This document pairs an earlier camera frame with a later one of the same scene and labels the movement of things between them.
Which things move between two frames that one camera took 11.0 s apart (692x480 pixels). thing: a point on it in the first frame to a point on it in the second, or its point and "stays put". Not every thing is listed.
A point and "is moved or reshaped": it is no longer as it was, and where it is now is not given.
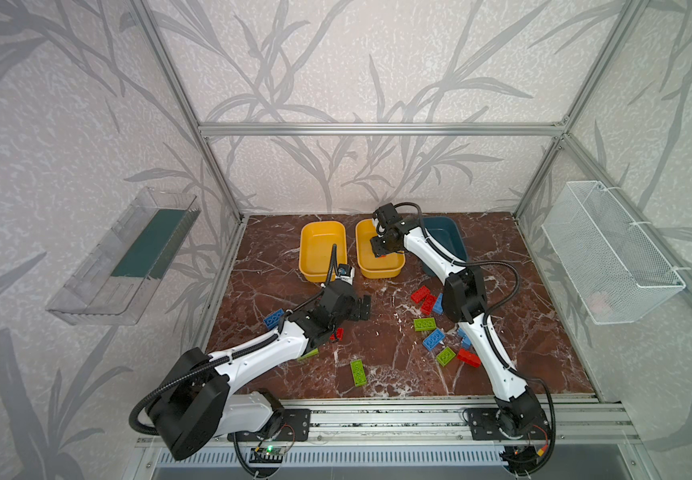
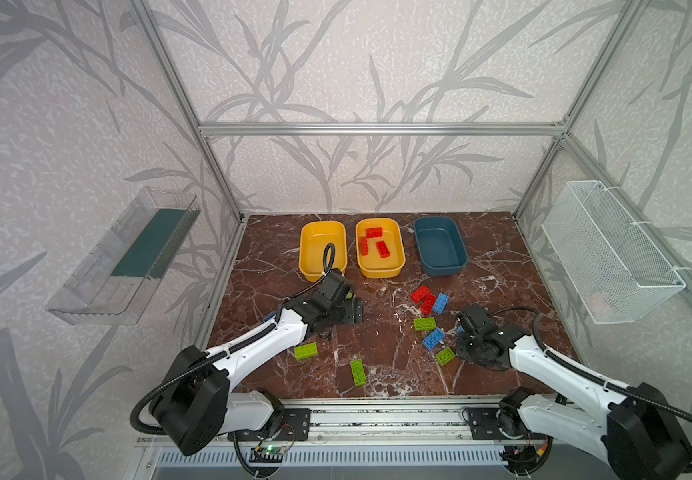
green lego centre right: (424, 324) stays put
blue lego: (438, 305) stays put
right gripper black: (379, 241) to (466, 346)
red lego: (420, 295) stays put
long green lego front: (359, 372) stays put
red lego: (339, 333) is moved or reshaped
